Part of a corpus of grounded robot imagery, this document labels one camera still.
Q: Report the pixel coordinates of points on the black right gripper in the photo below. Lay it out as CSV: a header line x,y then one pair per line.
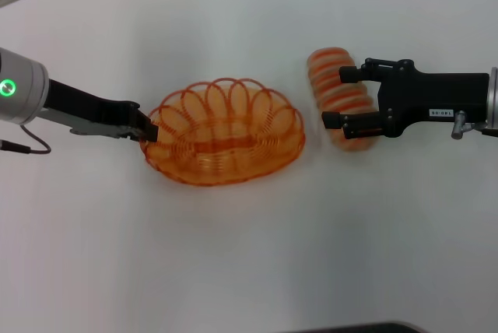
x,y
432,95

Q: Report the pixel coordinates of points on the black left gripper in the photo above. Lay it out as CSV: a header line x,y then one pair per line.
x,y
97,113

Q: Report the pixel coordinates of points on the orange striped bread roll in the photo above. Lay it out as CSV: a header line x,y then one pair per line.
x,y
330,76

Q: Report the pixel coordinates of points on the dark rounded robot base edge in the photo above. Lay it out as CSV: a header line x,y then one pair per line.
x,y
369,329

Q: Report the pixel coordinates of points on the silver elbow connector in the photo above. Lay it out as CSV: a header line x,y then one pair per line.
x,y
458,127

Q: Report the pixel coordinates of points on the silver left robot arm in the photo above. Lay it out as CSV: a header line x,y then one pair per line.
x,y
23,92

